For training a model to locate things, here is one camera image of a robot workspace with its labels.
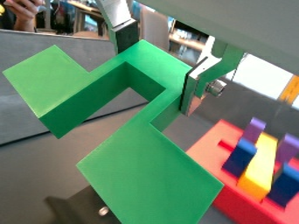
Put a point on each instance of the dark blue left block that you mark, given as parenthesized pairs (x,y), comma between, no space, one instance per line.
(286,185)

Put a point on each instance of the yellow long bar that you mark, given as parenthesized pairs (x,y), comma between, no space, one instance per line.
(255,180)

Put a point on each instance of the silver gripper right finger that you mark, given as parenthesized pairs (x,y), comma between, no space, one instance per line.
(219,59)

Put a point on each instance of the red base board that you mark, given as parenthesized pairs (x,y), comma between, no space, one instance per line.
(210,152)

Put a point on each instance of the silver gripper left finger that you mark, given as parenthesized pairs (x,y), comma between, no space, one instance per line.
(122,26)

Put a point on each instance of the purple left block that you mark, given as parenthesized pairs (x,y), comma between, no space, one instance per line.
(287,148)

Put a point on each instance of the person hand in background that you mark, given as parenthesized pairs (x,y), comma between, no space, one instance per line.
(24,10)

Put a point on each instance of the black L-shaped fixture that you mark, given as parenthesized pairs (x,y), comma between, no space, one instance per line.
(83,208)

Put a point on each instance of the green U-shaped block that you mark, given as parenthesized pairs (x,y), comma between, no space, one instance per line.
(143,175)

